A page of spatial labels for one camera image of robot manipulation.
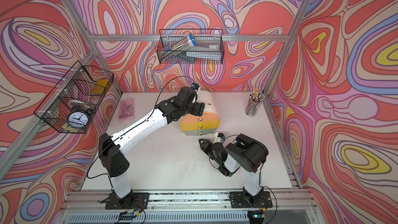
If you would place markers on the pink plastic tray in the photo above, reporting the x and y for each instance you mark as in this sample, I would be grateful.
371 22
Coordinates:
126 109

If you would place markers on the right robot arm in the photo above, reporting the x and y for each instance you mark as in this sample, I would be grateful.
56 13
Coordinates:
243 153

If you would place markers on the green circuit board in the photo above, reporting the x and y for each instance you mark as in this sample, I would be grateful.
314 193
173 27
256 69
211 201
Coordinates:
127 216

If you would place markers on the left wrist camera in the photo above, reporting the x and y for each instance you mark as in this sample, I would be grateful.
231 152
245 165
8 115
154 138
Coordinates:
195 87

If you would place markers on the peach top drawer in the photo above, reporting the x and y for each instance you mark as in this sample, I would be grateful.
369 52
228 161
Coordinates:
207 117

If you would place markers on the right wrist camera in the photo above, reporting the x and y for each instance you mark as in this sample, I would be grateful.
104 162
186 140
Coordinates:
219 137

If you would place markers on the yellow drawer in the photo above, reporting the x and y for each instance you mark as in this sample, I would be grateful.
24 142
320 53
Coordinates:
203 126

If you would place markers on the grey green bottom drawer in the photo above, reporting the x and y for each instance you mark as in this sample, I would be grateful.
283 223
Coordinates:
200 132

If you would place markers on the black alarm clock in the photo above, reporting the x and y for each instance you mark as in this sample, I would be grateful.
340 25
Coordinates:
79 117

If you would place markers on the black wire basket back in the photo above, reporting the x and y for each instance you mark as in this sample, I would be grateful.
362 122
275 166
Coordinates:
203 38

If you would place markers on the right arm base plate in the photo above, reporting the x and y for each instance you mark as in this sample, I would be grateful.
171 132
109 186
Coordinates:
242 199

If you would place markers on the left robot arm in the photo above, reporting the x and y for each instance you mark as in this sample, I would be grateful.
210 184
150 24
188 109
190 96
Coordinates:
113 148

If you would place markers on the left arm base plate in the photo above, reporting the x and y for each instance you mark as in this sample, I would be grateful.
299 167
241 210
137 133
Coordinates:
133 200

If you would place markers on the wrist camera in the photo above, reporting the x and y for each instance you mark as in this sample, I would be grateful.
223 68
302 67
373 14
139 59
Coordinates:
219 137
195 87

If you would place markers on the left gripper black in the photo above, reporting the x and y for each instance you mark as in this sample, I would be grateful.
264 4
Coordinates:
199 108

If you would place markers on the yellow object in basket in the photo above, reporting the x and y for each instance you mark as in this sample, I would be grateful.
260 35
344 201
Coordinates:
99 87

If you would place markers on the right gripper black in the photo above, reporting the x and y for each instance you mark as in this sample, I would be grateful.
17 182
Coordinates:
205 145

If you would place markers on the white box in basket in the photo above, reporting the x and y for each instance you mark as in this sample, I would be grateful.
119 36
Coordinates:
211 53

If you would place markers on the tube of pencils blue cap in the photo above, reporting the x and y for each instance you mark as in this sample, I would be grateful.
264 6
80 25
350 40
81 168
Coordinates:
172 49

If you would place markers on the black wire basket left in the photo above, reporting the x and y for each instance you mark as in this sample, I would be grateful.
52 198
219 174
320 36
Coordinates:
74 88

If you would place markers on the clear cup of brushes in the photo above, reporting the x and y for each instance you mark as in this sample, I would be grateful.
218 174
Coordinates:
255 99

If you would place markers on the black wire basket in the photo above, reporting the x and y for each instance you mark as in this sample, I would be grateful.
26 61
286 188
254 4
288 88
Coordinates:
203 38
74 88

